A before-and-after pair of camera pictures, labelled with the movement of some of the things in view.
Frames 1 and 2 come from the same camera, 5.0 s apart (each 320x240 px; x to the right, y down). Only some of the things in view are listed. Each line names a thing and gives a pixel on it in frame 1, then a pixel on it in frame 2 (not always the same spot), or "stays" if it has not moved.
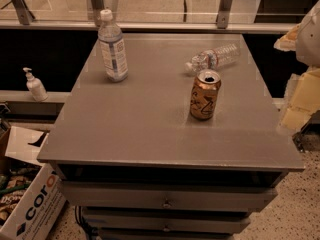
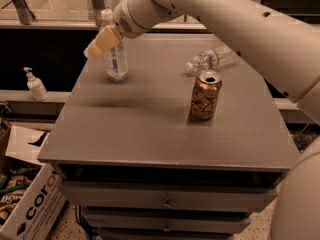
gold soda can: (203, 101) stays
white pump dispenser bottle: (35, 86) stays
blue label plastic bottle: (112, 48) stays
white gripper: (310, 40) → (126, 20)
